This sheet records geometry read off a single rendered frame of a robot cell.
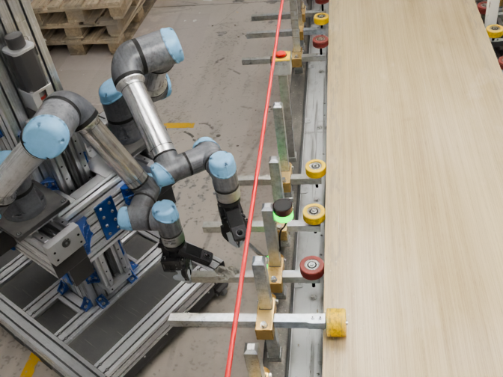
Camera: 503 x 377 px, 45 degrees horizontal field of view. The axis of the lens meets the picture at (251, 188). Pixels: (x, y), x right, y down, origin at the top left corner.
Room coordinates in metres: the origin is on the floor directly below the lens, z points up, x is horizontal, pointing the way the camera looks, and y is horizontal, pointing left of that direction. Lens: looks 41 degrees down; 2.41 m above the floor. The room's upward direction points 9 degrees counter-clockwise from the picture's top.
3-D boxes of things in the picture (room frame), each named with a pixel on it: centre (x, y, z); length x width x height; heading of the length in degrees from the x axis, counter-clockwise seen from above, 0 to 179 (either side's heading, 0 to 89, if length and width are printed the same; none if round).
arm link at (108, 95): (2.02, 0.45, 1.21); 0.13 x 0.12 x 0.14; 110
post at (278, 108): (1.86, -0.14, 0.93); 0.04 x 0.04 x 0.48; 78
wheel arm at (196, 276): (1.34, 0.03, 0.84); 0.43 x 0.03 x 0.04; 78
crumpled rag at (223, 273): (1.37, 0.13, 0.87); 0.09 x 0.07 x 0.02; 78
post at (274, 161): (1.61, -0.09, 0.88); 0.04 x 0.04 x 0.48; 78
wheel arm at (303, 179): (1.84, -0.06, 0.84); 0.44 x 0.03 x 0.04; 78
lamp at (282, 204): (1.36, -0.08, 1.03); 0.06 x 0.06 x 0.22; 78
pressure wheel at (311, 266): (1.31, -0.15, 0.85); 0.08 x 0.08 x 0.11
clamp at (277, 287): (1.35, -0.04, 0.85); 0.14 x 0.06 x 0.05; 168
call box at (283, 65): (2.11, -0.20, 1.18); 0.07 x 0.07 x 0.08; 78
